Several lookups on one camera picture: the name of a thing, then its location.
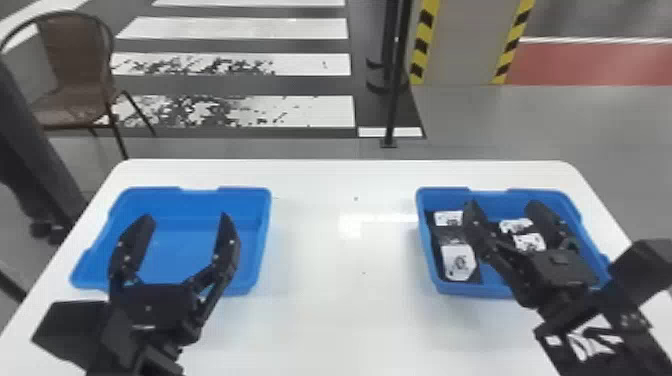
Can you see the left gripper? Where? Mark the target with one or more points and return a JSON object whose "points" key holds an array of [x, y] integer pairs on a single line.
{"points": [[152, 310]]}

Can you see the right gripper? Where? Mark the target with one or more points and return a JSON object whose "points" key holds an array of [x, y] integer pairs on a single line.
{"points": [[556, 278]]}

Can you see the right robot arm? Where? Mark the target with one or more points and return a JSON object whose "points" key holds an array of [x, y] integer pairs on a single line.
{"points": [[604, 341]]}

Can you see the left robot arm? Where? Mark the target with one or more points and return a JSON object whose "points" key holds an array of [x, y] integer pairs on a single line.
{"points": [[149, 363]]}

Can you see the blue tray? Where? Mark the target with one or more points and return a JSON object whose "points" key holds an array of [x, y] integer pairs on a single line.
{"points": [[504, 202], [184, 231]]}

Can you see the person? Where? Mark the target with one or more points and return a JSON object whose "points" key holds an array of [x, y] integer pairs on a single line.
{"points": [[29, 157]]}

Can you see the striped pillar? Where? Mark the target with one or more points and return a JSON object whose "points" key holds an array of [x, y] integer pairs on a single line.
{"points": [[467, 42]]}

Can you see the brown chair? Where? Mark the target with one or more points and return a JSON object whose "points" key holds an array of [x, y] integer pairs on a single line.
{"points": [[73, 68]]}

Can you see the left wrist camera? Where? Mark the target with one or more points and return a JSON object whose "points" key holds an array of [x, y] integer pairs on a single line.
{"points": [[71, 328]]}

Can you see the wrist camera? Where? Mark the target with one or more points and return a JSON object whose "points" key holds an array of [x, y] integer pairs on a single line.
{"points": [[71, 328], [643, 268]]}

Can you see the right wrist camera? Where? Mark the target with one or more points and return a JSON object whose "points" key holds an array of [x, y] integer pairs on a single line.
{"points": [[643, 268]]}

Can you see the black post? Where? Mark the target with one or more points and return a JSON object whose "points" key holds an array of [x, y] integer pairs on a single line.
{"points": [[394, 78]]}

